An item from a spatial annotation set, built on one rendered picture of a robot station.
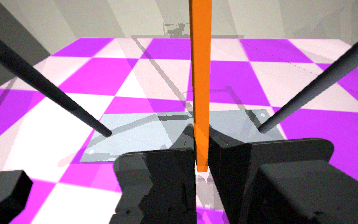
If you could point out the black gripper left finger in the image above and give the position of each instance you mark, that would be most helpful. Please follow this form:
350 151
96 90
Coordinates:
173 165

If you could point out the orange bar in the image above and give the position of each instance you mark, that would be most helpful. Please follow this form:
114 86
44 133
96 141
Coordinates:
200 12

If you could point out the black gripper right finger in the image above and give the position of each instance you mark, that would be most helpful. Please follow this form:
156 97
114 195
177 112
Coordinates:
234 164

